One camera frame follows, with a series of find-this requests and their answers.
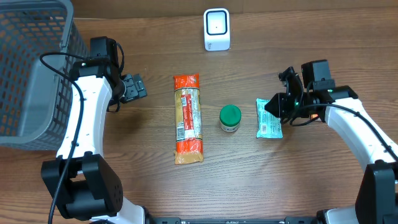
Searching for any teal tissue pack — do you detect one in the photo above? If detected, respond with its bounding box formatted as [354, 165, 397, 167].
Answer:
[256, 98, 283, 139]

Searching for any orange spaghetti package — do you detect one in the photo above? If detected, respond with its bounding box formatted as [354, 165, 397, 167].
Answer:
[174, 73, 204, 165]

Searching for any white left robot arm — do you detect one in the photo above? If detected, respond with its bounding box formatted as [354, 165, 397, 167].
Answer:
[41, 57, 153, 224]

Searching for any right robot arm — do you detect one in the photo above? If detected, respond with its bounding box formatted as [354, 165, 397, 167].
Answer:
[264, 67, 397, 223]

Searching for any white barcode scanner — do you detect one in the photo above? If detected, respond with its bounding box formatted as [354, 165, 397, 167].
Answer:
[203, 8, 231, 52]

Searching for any green lid jar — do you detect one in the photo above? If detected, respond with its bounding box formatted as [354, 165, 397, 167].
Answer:
[220, 105, 242, 133]

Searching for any grey plastic basket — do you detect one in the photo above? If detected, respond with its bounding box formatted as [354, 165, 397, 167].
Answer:
[1, 0, 89, 151]

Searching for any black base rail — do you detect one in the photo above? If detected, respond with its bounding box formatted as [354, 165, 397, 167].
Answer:
[149, 217, 320, 224]

